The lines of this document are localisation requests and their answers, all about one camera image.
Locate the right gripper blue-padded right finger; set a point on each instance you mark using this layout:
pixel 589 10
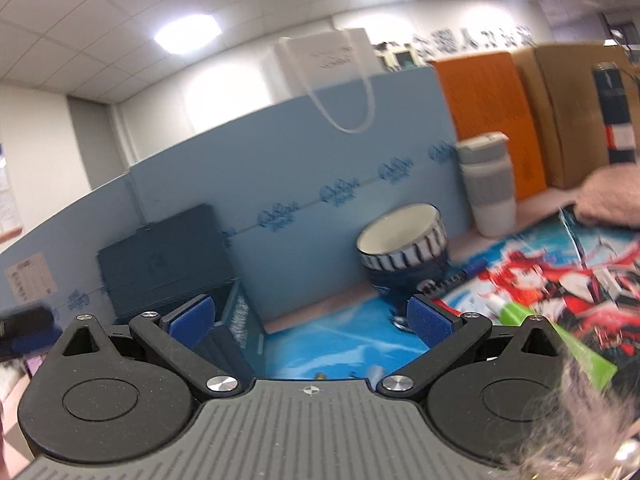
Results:
pixel 469 358

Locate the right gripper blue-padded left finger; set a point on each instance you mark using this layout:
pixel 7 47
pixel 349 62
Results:
pixel 184 351

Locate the black grey ballpoint pen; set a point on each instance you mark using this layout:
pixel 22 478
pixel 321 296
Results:
pixel 401 323

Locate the blue cap marker pen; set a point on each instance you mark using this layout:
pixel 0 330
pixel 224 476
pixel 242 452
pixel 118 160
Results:
pixel 435 290

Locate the blue foam board left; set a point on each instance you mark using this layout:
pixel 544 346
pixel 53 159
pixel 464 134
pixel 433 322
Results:
pixel 57 262

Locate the blue foam board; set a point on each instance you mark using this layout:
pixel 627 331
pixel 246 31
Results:
pixel 294 184
pixel 57 262

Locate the dark blue storage box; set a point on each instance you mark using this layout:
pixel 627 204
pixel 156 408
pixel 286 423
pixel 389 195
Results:
pixel 167 263

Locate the blue striped ceramic bowl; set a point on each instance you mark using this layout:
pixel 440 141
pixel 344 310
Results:
pixel 403 249

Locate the anime print desk mat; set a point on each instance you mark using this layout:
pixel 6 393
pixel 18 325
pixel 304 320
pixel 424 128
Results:
pixel 584 278

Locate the white grey travel cup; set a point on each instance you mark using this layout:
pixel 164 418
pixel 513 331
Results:
pixel 488 177

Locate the blue foam board right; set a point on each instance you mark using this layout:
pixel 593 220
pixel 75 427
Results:
pixel 294 184

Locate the pink knitted cloth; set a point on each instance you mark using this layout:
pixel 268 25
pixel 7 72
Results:
pixel 610 197

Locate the orange box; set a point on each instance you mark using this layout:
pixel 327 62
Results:
pixel 485 95

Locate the dark blue thermos bottle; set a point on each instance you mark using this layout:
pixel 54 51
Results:
pixel 619 131

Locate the brown cardboard box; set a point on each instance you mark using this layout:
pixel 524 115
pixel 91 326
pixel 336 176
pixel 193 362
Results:
pixel 558 82

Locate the white paper shopping bag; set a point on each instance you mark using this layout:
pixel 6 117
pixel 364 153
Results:
pixel 303 66

